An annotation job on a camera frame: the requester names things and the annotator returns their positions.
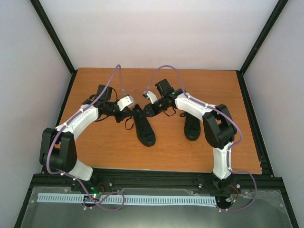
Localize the black sneaker one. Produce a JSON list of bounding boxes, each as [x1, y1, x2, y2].
[[124, 104, 156, 147]]

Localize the black sneaker with laces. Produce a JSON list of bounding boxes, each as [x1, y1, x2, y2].
[[180, 112, 201, 141]]

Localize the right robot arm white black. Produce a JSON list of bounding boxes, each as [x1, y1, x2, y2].
[[143, 79, 237, 192]]

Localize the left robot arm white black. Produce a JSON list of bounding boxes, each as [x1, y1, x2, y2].
[[39, 85, 134, 191]]

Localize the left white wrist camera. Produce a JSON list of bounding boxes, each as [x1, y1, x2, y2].
[[117, 95, 135, 111]]

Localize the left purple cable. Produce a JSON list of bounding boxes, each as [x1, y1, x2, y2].
[[45, 64, 127, 211]]

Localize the purple cable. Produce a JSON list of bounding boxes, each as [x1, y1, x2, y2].
[[45, 64, 127, 211], [143, 64, 258, 212]]

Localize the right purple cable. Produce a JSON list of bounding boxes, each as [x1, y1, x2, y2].
[[143, 64, 258, 212]]

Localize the white slotted cable duct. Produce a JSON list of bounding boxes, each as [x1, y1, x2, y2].
[[37, 193, 216, 207]]

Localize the grey metal base plate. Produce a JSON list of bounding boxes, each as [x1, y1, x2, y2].
[[19, 187, 293, 228]]

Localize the left black corner post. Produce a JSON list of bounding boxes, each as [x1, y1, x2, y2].
[[30, 0, 76, 74]]

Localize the black corner post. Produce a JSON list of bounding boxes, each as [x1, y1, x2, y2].
[[239, 0, 289, 76], [30, 0, 76, 74]]

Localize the right black corner post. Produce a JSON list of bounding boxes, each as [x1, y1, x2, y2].
[[239, 0, 289, 76]]

